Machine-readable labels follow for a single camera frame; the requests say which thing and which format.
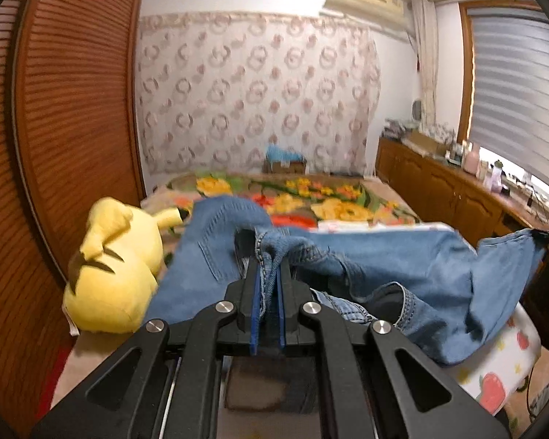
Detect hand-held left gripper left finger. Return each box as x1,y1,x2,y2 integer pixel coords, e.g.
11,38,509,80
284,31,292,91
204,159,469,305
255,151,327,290
30,229,262,439

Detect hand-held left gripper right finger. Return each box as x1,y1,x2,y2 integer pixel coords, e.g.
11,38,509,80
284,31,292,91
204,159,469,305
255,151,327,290
274,262,513,439

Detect blue denim pants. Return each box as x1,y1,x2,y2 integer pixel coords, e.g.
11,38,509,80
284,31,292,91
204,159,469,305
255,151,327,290
144,194,547,367

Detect pale purple bottle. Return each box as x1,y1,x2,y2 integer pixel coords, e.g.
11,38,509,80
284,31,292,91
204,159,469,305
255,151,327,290
487,160,504,191

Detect wooden sideboard cabinet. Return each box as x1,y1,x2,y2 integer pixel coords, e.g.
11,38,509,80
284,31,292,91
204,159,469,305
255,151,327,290
376,137,549,250

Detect beige floral blanket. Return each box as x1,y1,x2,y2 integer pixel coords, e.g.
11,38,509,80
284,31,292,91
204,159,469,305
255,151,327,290
50,171,424,410

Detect white fruit-print sheet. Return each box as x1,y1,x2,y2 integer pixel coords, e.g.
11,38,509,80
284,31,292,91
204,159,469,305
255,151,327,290
318,219,543,426

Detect yellow plush toy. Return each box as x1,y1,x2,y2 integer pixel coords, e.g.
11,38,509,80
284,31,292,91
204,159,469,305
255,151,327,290
63,196,193,334

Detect small brown cardboard box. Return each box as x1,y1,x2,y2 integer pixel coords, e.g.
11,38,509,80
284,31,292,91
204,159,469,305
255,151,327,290
268,160,308,175

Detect grey striped window blind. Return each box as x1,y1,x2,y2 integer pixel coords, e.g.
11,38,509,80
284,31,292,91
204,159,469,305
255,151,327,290
464,4,549,193

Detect flat cardboard box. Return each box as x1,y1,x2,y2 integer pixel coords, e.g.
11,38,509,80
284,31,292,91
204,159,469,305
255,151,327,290
403,130,451,156

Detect blue fluffy item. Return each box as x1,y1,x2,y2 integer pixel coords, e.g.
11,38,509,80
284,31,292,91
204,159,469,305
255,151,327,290
265,145,307,165

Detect plain white curtain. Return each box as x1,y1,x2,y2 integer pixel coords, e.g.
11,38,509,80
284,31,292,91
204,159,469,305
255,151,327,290
412,0,440,130

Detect wooden louvred wardrobe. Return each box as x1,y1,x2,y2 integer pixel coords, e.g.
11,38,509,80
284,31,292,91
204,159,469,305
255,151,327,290
0,0,149,439

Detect wooden window frame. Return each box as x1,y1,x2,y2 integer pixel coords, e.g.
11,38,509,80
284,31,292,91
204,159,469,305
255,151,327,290
457,1,477,143

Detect ring-patterned curtain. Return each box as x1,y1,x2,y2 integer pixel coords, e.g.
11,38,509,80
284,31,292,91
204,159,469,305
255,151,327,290
135,11,380,184

